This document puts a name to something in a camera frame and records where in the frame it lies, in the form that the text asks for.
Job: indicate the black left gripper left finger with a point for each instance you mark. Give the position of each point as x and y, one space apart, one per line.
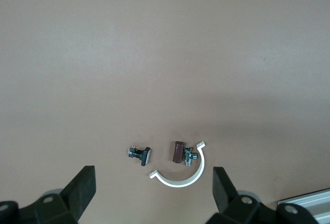
82 182

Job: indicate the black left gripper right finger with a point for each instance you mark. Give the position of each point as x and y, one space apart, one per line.
221 182

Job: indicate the white drawer cabinet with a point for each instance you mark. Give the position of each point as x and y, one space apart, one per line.
309 206

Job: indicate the small black connector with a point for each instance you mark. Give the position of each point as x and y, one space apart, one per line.
177 154

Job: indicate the brown table cover sheet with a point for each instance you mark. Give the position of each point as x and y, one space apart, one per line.
165 54

